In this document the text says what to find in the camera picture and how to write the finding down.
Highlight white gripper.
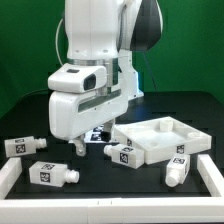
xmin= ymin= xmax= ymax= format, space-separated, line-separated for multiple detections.
xmin=48 ymin=63 xmax=130 ymax=157

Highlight white square table top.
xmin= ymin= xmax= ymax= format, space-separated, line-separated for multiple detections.
xmin=112 ymin=117 xmax=212 ymax=165

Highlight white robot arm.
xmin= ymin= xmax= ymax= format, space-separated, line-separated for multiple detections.
xmin=48 ymin=0 xmax=163 ymax=156

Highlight white sheet with markers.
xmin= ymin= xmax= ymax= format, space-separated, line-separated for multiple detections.
xmin=84 ymin=125 xmax=111 ymax=143

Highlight white U-shaped fence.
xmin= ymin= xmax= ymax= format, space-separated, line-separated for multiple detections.
xmin=0 ymin=154 xmax=224 ymax=224

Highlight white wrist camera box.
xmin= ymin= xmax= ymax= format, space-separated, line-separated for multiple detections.
xmin=48 ymin=63 xmax=107 ymax=94

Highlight black cable on table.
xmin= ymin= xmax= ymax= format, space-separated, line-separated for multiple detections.
xmin=14 ymin=88 xmax=51 ymax=105

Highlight white camera cable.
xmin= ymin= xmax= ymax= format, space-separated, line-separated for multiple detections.
xmin=54 ymin=16 xmax=68 ymax=68

